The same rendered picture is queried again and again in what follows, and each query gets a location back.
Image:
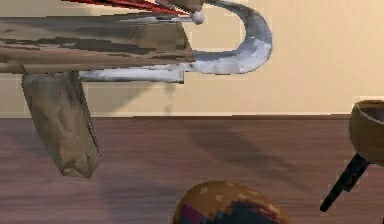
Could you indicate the orange patterned egg toy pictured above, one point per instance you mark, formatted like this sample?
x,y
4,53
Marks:
x,y
226,206

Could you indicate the silver curved metal bar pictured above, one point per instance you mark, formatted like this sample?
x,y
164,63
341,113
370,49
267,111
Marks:
x,y
253,50

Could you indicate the small white ball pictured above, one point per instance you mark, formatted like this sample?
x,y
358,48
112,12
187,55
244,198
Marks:
x,y
198,17

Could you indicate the red striped flat object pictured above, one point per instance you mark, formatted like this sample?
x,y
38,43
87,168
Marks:
x,y
140,4

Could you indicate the brown round chair black leg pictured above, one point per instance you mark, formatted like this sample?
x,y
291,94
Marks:
x,y
368,133

